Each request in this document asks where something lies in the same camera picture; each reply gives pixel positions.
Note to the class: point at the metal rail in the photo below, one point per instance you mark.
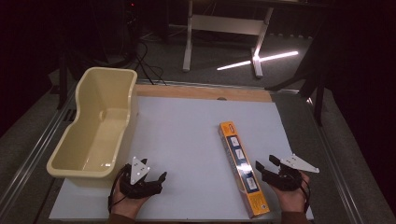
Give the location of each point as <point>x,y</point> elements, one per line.
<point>334,161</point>
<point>28,161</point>

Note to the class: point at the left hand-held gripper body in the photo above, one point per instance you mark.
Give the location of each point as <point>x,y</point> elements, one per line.
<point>137,170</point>

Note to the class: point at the white metal table frame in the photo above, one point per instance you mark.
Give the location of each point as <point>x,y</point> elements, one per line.
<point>229,25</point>

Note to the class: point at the black stand legs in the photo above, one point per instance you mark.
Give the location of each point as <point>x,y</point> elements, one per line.
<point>311,84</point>

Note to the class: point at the black stand leg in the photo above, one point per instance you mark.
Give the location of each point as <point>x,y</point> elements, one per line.
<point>62,81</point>

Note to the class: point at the person's left hand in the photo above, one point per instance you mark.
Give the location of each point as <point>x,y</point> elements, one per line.
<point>129,205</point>

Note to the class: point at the white table sheet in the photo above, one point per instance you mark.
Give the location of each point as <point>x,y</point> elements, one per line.
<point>186,149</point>

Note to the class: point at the long orange box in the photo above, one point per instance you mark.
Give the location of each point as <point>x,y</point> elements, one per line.
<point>241,165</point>

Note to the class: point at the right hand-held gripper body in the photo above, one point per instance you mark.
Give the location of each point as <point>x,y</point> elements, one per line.
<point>285,179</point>

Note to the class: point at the person's right hand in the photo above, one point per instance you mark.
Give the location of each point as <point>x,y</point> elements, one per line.
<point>292,199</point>

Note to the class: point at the cream plastic tub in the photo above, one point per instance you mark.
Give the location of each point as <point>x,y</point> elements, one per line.
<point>93,137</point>

